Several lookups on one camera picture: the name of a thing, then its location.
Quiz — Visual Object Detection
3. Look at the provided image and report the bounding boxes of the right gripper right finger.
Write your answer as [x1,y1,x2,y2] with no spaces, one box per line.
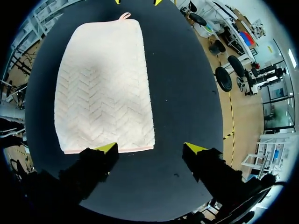
[182,142,244,206]

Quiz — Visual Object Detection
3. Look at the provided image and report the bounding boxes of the pale pink towel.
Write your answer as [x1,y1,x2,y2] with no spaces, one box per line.
[54,12,156,155]

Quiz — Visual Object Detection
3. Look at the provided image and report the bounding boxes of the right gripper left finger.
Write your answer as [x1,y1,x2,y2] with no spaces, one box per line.
[58,141,120,206]

